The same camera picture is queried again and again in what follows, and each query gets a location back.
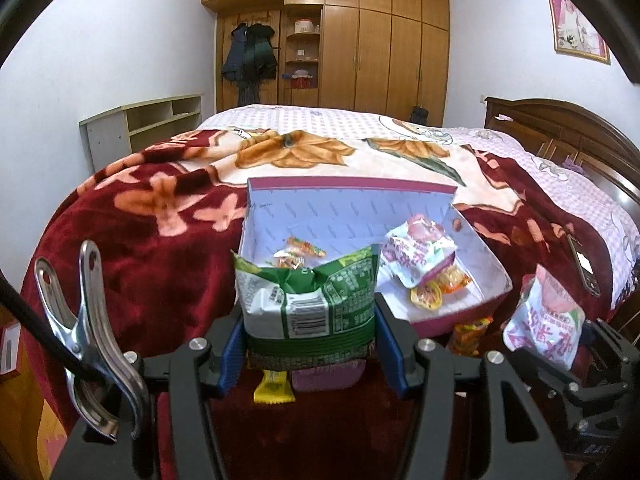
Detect purple edged snack pack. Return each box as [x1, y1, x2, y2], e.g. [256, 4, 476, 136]
[290, 360, 367, 393]

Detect wooden wardrobe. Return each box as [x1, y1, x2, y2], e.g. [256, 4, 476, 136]
[201, 0, 451, 128]

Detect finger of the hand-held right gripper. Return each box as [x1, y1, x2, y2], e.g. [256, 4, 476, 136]
[582, 318, 640, 368]
[520, 350, 628, 413]

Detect orange yellow candy packet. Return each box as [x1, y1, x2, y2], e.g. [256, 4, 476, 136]
[272, 236, 327, 270]

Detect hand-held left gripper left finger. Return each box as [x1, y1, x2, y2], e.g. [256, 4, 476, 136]
[142, 305, 249, 480]

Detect small yellow jelly cup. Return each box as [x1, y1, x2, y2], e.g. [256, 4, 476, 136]
[410, 280, 443, 309]

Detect smartphone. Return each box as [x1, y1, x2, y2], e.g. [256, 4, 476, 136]
[566, 234, 602, 297]

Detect green white snack packet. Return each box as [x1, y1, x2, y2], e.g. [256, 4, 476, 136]
[232, 242, 382, 373]

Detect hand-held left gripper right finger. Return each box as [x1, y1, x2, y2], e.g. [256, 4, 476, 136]
[374, 291, 558, 480]

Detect hanging dark coats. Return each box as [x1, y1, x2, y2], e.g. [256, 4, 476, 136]
[221, 22, 278, 106]

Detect white pink snack packet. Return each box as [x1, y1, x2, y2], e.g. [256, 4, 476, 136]
[502, 263, 586, 372]
[377, 214, 458, 286]

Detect yellow snack bar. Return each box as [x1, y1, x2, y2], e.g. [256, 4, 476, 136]
[252, 369, 296, 405]

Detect low white shelf unit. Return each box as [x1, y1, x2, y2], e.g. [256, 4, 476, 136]
[79, 92, 206, 173]

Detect dark wooden headboard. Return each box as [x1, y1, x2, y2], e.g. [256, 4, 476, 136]
[482, 96, 640, 211]

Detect silver spring clamp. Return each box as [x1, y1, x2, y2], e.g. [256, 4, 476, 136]
[34, 240, 152, 442]

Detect orange cracker packet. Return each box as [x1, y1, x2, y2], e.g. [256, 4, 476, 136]
[427, 265, 473, 293]

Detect orange green candy packet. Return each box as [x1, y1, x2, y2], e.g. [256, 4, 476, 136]
[446, 316, 494, 357]

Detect framed wall picture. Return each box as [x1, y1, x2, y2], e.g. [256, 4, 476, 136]
[546, 0, 612, 66]

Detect maroon cardboard box white inside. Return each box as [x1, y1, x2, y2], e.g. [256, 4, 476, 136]
[236, 176, 513, 338]

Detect red floral blanket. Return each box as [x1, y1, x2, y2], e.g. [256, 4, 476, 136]
[20, 129, 636, 480]

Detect black cable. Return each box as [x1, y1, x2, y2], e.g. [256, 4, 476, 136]
[0, 272, 103, 383]

